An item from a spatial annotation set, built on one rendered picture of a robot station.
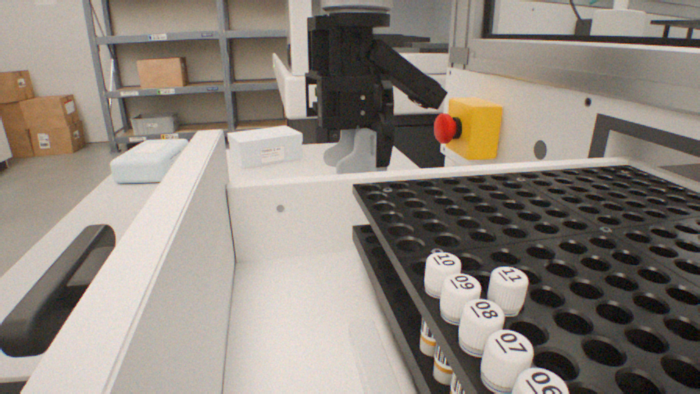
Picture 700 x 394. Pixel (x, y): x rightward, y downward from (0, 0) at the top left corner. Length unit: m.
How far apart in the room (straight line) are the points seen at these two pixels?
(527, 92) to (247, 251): 0.35
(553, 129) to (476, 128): 0.10
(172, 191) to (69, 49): 4.69
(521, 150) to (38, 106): 4.46
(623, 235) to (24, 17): 5.02
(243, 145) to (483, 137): 0.42
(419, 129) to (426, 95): 0.60
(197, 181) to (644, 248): 0.21
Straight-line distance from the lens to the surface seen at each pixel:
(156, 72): 4.11
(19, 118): 4.75
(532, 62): 0.48
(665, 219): 0.26
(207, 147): 0.23
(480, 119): 0.50
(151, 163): 0.71
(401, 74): 0.44
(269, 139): 0.74
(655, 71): 0.37
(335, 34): 0.41
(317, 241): 0.28
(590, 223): 0.22
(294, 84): 0.94
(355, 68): 0.43
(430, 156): 1.09
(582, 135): 0.41
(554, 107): 0.44
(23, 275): 0.53
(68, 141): 4.58
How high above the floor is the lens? 0.98
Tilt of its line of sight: 23 degrees down
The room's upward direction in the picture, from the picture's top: straight up
